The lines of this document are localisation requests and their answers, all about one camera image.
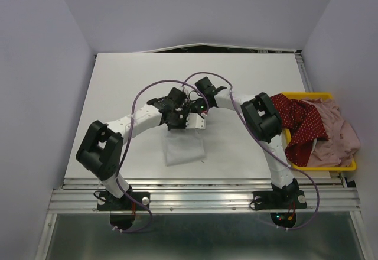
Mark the white skirt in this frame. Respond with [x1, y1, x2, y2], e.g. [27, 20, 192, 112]
[162, 129, 206, 166]

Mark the red polka dot skirt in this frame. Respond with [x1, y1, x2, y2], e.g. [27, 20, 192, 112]
[271, 94, 328, 167]

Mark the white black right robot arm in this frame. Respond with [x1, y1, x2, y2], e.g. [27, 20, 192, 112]
[195, 77, 299, 207]

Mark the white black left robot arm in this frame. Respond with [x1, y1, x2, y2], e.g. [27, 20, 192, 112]
[76, 87, 188, 209]

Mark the yellow plastic tray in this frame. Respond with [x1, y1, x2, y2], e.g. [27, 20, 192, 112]
[282, 92, 357, 171]

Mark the pink skirt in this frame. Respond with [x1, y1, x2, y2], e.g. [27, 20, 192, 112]
[307, 99, 361, 167]

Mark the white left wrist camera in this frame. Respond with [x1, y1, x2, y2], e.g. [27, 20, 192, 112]
[185, 113, 206, 130]

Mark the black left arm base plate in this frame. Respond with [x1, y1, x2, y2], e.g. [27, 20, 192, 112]
[93, 190, 151, 212]

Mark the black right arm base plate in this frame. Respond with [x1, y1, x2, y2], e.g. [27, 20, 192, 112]
[249, 191, 307, 211]

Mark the aluminium mounting rail frame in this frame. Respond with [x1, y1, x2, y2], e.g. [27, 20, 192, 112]
[36, 51, 374, 259]

